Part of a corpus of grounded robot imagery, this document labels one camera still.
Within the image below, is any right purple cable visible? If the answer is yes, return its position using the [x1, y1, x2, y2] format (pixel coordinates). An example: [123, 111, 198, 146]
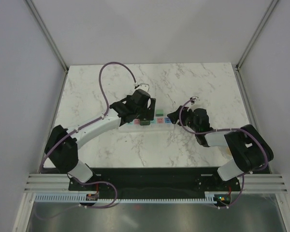
[178, 96, 269, 210]

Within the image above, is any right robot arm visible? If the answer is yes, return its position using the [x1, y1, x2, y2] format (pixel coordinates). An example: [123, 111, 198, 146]
[167, 106, 274, 190]

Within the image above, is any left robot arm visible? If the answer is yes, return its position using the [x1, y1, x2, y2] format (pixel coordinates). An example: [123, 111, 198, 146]
[41, 89, 156, 190]

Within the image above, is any dark green cube plug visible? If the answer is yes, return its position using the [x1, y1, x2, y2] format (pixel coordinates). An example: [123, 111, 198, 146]
[139, 119, 151, 126]

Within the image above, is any white slotted cable duct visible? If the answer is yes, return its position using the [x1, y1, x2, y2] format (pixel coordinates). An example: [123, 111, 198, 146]
[34, 192, 231, 204]

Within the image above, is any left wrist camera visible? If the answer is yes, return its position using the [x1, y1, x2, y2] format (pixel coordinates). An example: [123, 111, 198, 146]
[134, 83, 150, 92]

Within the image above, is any white power strip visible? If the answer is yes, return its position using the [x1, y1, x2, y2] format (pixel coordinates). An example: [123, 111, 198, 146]
[118, 116, 175, 133]

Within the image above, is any tan wooden cube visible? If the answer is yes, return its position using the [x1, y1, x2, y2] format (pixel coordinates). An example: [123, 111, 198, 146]
[226, 148, 232, 156]

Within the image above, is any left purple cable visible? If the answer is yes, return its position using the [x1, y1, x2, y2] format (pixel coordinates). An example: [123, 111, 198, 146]
[35, 61, 138, 219]

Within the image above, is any light green cube plug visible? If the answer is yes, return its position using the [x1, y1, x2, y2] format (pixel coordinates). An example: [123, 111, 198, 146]
[155, 109, 164, 117]

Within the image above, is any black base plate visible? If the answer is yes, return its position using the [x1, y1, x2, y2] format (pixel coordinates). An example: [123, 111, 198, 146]
[69, 167, 241, 200]

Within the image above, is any purple cable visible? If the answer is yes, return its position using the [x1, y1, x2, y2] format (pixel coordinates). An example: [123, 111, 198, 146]
[35, 61, 138, 219]
[178, 96, 269, 210]

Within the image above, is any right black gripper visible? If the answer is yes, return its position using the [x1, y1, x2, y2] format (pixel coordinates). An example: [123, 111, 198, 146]
[167, 105, 199, 133]

